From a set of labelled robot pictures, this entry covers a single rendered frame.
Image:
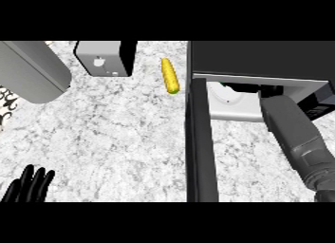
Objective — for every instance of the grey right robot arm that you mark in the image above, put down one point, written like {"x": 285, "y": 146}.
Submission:
{"x": 295, "y": 139}

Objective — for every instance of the grey rounded appliance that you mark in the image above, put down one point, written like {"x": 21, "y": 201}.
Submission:
{"x": 27, "y": 69}

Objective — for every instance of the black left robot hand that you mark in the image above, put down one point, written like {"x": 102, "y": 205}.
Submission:
{"x": 30, "y": 186}

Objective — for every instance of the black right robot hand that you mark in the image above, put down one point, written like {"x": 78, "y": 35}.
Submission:
{"x": 272, "y": 90}

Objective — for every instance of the yellow corn cob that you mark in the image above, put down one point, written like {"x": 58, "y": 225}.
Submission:
{"x": 170, "y": 76}

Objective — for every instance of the grey and black toaster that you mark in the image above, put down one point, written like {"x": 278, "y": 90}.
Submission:
{"x": 102, "y": 58}

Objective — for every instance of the black microwave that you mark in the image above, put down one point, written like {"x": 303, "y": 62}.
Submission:
{"x": 267, "y": 60}

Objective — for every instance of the black microwave door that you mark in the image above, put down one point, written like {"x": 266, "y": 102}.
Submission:
{"x": 201, "y": 142}

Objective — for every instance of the white microwave turntable plate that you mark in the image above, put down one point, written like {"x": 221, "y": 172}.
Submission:
{"x": 226, "y": 98}

